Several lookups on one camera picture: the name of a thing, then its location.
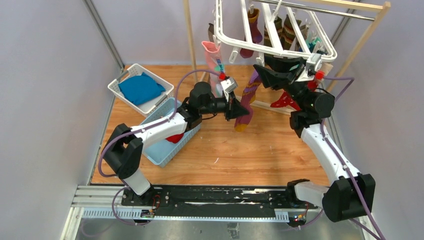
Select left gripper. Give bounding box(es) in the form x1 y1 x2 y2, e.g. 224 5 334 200
200 91 251 123

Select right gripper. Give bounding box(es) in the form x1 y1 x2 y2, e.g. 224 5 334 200
253 55 311 112

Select purple striped sock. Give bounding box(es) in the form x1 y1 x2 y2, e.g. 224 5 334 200
234 70 262 132

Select white clip sock hanger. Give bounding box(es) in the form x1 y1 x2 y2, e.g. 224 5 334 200
213 0 338 65

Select pink patterned sock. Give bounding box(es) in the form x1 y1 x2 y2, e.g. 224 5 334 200
201 41 225 98

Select red and cream sock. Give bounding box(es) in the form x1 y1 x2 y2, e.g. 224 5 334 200
166 133 185 144

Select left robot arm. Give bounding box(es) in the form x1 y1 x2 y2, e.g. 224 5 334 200
100 77 249 207

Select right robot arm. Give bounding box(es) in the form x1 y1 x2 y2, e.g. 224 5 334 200
253 60 376 222

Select red patterned sock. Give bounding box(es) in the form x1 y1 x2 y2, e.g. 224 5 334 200
270 80 321 111

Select teal and white sock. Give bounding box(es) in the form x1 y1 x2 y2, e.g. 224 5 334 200
305 36 322 53

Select olive striped sock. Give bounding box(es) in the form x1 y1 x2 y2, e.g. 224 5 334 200
263 14 308 50

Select maroon striped sock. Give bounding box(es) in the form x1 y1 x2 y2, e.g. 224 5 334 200
240 8 263 59

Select light blue plastic basket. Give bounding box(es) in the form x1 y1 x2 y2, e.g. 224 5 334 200
140 97 201 168

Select blue cloth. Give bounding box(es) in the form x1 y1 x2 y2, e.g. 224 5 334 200
118 73 166 105

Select white plastic basket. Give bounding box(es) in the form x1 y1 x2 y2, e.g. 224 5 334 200
107 63 175 117

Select wooden drying rack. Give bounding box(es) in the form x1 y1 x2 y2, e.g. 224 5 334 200
182 0 392 117

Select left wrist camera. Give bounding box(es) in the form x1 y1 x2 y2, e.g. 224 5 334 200
220 77 238 102

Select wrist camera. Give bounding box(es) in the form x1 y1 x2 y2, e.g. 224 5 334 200
220 77 238 102
294 53 323 82

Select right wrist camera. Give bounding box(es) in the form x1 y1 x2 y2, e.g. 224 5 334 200
294 53 323 82

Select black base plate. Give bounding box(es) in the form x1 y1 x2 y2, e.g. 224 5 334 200
120 185 317 223

